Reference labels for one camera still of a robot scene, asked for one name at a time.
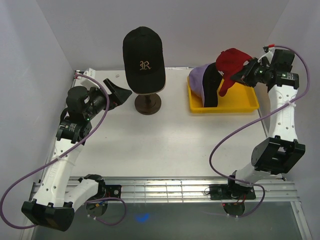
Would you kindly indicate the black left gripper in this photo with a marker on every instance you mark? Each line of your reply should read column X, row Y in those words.
column 118, row 96

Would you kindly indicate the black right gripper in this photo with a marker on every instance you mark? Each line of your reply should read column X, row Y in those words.
column 244, row 76

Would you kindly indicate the red and black baseball cap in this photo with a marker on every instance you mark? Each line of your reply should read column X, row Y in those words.
column 230, row 62

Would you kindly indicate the black cap white NY logo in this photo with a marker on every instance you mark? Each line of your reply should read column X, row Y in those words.
column 211, row 82

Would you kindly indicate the black baseball cap gold logo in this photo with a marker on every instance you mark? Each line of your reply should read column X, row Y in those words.
column 143, row 59

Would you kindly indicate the beige baseball cap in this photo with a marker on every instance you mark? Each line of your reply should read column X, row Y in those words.
column 162, row 88

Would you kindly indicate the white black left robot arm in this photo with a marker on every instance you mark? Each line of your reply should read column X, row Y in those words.
column 52, row 207

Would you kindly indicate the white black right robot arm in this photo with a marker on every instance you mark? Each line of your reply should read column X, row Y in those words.
column 281, row 150

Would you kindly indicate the beige mannequin head on stand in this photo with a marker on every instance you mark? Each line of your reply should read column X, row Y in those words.
column 148, row 104

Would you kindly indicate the yellow plastic bin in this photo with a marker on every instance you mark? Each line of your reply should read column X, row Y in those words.
column 238, row 100

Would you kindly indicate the purple baseball cap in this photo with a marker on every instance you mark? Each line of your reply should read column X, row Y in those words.
column 195, row 79

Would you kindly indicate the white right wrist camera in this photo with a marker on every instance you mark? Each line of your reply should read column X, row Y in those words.
column 268, row 53

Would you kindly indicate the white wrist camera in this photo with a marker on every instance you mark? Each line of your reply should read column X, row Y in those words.
column 268, row 53
column 79, row 80

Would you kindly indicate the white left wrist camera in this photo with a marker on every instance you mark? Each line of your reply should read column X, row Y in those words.
column 79, row 80

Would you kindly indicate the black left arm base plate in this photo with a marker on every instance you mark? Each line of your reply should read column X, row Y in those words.
column 112, row 191

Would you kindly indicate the aluminium mounting rail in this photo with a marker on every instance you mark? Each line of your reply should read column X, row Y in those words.
column 192, row 190

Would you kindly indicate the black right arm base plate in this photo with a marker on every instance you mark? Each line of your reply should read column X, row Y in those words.
column 228, row 192

